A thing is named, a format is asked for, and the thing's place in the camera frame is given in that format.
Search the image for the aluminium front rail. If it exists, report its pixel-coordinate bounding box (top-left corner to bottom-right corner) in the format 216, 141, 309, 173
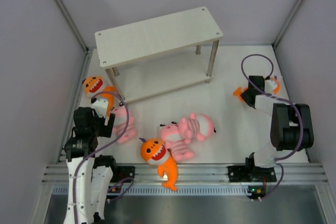
42, 163, 328, 188

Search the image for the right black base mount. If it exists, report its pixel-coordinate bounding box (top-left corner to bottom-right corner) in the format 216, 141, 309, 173
228, 165, 277, 183

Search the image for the pink striped plush right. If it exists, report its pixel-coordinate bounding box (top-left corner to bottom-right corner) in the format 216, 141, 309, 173
178, 112, 216, 144

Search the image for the orange shark plush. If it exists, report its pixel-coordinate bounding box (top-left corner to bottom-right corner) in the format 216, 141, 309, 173
233, 76, 280, 101
82, 76, 115, 116
139, 137, 179, 191

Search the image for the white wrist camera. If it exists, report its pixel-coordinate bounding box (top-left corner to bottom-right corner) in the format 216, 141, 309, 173
264, 77, 280, 94
91, 98, 109, 118

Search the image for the pink striped plush left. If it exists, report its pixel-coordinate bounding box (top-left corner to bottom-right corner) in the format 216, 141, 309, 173
111, 102, 138, 144

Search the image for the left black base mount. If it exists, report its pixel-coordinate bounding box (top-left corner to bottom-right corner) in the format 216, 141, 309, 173
110, 165, 135, 183

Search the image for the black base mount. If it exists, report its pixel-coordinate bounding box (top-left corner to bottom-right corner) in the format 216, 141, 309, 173
110, 165, 135, 183
228, 165, 277, 183

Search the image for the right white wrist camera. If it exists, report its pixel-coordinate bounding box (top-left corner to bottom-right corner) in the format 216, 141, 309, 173
264, 77, 280, 94

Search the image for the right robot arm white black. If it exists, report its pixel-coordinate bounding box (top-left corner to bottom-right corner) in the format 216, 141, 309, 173
230, 76, 314, 182

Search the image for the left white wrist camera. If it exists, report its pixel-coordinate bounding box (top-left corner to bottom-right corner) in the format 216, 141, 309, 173
91, 98, 109, 118

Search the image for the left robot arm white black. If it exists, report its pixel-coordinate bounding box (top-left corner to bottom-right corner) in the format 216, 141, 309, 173
64, 106, 119, 223

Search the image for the pink striped plush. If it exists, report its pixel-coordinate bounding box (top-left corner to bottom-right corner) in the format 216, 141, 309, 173
111, 102, 138, 144
159, 121, 194, 163
178, 112, 216, 144

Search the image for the white two-tier wooden shelf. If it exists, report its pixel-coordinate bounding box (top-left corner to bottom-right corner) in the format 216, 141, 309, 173
95, 7, 223, 103

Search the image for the pink striped plush centre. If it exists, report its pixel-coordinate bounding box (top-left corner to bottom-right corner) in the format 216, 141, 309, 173
159, 121, 194, 163

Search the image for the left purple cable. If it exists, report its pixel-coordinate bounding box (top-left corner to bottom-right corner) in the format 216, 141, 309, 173
68, 91, 130, 224

